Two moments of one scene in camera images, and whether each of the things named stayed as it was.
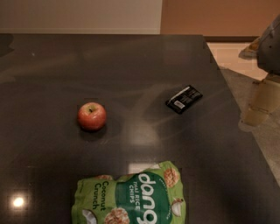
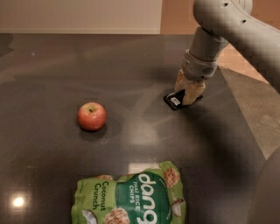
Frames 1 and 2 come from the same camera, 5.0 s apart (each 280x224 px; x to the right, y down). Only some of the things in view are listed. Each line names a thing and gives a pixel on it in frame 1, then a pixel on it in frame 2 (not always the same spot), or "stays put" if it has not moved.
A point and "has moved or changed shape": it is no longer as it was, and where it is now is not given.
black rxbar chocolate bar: (183, 99) has moved or changed shape
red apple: (92, 116) stays put
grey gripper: (269, 51) → (199, 69)
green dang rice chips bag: (152, 196) stays put
